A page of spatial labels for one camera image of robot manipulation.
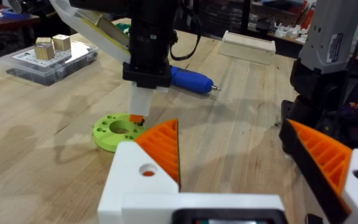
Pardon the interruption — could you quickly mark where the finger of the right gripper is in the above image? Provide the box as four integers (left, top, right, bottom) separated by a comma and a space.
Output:
127, 81, 154, 124

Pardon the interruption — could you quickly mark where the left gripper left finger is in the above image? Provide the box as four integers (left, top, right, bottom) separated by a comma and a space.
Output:
97, 118, 181, 224

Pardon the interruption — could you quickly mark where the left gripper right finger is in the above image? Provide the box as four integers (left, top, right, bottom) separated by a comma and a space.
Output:
278, 119, 358, 224

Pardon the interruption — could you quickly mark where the blue electric screwdriver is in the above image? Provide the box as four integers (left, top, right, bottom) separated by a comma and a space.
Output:
170, 65, 222, 95

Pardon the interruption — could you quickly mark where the green toy block board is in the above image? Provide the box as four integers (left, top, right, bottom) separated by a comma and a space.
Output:
114, 22, 132, 35

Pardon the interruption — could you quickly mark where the green disc with holes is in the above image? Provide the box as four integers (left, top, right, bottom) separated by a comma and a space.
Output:
92, 113, 147, 153

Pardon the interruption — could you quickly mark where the pale flat wrist plate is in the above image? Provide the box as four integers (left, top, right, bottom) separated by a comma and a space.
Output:
48, 0, 132, 64

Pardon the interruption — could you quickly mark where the dark storage shelf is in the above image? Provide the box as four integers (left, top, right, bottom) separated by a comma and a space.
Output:
196, 0, 318, 39

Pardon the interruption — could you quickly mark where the clear plastic parts box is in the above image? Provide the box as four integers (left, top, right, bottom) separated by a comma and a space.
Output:
0, 39, 99, 87

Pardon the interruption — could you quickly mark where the long whitish box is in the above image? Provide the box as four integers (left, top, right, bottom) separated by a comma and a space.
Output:
218, 30, 277, 66

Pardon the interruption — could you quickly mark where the heap of white parts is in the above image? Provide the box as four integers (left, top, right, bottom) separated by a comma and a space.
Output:
273, 22, 311, 44

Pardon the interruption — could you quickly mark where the brown side table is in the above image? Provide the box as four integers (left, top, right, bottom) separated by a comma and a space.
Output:
0, 8, 40, 35

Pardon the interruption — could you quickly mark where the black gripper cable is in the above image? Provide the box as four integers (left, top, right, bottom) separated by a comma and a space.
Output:
169, 2, 203, 62

